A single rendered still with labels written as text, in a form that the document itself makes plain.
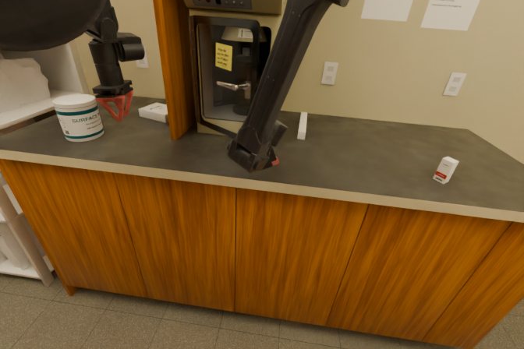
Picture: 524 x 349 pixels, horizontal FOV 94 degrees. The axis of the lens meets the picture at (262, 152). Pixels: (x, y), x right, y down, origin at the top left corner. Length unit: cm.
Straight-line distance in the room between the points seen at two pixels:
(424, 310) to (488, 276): 30
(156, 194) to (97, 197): 25
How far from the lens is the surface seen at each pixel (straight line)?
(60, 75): 196
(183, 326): 157
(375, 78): 146
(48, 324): 182
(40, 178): 126
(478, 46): 163
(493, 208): 102
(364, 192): 84
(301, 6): 43
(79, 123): 112
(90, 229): 132
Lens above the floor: 140
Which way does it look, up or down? 29 degrees down
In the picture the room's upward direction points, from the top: 4 degrees clockwise
